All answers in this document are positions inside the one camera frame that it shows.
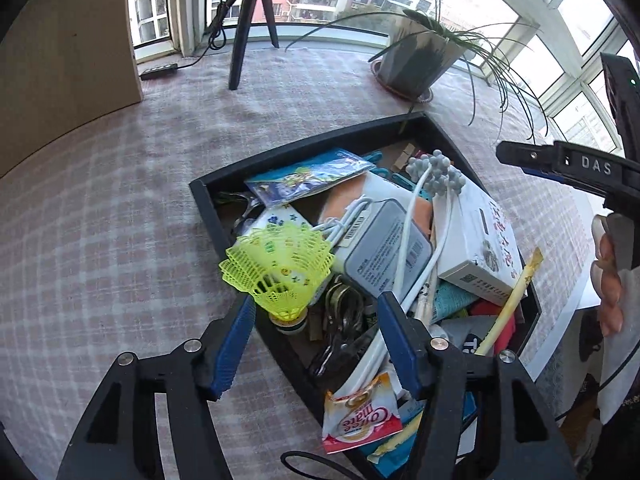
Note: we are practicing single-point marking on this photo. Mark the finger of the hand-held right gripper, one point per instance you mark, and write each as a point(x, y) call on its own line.
point(530, 157)

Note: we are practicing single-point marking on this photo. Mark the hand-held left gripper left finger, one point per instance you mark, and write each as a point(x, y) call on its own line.
point(232, 347)

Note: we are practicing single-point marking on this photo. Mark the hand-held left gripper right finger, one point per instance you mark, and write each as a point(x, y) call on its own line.
point(400, 345)

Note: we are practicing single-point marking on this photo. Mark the grey packet with dark label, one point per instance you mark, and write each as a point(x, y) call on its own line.
point(462, 335)

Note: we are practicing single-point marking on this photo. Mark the yellow plastic shuttlecock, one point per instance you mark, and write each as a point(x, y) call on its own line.
point(280, 260)

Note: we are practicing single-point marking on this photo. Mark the black tray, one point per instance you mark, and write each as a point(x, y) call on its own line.
point(215, 220)

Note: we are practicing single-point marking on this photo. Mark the person's right hand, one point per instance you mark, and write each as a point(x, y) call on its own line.
point(607, 285)

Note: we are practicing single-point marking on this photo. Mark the teal packet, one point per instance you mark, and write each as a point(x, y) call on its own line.
point(450, 302)

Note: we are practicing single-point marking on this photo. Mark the dark metal clips bundle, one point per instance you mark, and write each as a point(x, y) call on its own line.
point(340, 310)

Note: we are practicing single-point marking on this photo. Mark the red and white creamer sachet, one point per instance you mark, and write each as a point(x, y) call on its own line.
point(360, 415)

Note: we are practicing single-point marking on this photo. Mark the grey power bank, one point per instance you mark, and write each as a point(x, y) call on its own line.
point(385, 255)

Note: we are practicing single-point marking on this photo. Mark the white printed cardboard box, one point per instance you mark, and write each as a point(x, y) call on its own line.
point(475, 240)

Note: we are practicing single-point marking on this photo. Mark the red packet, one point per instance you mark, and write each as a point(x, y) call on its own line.
point(505, 332)

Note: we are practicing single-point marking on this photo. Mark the blue and yellow packet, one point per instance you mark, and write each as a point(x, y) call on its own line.
point(395, 460)

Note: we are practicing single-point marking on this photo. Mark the long yellow stick packet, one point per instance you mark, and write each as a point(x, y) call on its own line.
point(515, 295)

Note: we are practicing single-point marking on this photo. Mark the wooden clothespin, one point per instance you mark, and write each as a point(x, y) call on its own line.
point(404, 156)

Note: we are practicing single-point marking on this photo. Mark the white floral printed packet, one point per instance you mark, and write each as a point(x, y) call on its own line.
point(280, 217)

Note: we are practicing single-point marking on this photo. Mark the potted spider plant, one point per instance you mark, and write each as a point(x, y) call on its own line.
point(415, 60)

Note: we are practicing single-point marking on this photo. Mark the orange packet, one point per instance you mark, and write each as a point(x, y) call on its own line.
point(337, 206)

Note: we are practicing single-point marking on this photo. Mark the pink plaid table cloth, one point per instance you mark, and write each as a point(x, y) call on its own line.
point(125, 220)

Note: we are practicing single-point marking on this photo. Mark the blue printed card packet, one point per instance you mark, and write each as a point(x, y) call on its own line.
point(310, 177)

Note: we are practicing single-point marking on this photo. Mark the black power strip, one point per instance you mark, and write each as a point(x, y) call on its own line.
point(159, 71)

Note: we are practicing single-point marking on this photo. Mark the large wooden board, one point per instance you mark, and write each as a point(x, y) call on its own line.
point(65, 50)

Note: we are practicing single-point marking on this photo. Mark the black camera tripod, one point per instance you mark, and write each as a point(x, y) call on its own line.
point(240, 35)

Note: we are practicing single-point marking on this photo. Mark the white window frame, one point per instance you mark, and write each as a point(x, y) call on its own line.
point(187, 10)

